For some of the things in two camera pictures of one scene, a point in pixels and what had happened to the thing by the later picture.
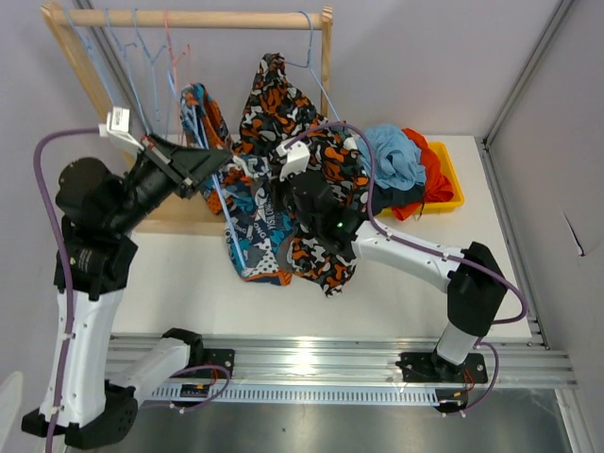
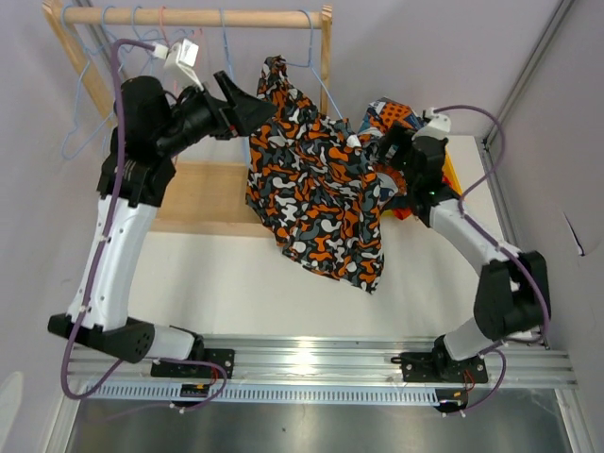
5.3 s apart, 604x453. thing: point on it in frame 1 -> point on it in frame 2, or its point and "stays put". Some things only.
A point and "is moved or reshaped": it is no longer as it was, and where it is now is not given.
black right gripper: [290, 178] -> [399, 135]
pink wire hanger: [174, 58] is moved or reshaped
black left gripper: [187, 165] -> [242, 113]
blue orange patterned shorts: [242, 193] -> [384, 113]
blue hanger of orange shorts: [127, 69] -> [103, 22]
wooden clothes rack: [185, 211] stays put
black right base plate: [427, 367] stays put
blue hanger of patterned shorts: [215, 168] -> [226, 43]
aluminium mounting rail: [343, 371] stays put
